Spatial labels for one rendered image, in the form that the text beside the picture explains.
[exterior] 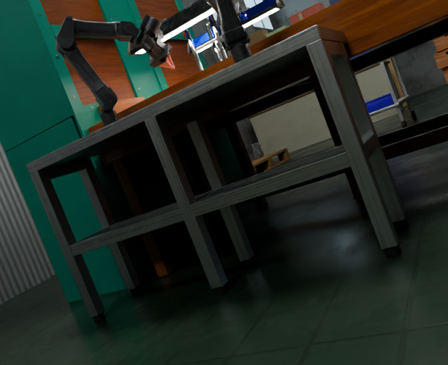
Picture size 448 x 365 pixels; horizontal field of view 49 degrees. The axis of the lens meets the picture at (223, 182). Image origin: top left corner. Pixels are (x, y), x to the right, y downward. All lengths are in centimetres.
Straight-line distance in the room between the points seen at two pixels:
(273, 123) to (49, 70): 582
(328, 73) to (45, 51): 142
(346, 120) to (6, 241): 309
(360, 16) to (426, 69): 965
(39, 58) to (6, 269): 196
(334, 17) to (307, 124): 602
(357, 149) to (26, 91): 166
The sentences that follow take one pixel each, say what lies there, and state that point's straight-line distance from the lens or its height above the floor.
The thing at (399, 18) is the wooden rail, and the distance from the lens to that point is 171.
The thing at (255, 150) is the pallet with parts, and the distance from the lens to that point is 649.
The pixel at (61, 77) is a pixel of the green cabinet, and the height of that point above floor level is 101.
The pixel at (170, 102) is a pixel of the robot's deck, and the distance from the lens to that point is 156.
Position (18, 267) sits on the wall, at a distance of 402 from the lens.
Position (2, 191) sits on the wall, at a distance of 410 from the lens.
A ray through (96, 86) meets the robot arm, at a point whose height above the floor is 85.
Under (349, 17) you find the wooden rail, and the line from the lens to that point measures 174.
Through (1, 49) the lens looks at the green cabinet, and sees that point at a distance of 262.
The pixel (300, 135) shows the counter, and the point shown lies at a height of 20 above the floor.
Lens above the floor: 45
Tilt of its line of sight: 4 degrees down
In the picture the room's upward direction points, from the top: 21 degrees counter-clockwise
